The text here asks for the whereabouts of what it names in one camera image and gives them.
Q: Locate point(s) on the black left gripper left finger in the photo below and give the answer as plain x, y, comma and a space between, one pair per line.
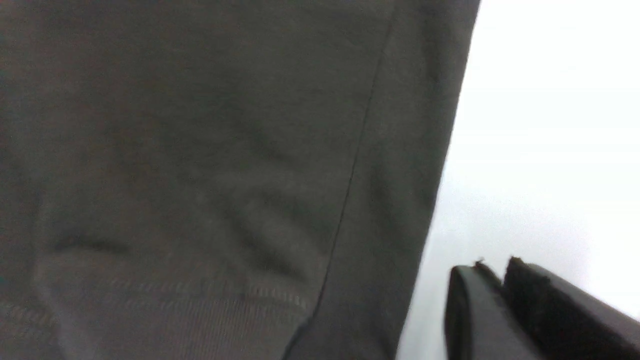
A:
478, 323

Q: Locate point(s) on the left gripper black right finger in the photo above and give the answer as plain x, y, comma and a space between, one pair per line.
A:
565, 322

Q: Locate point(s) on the dark gray long-sleeve top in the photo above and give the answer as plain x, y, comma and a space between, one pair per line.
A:
220, 179

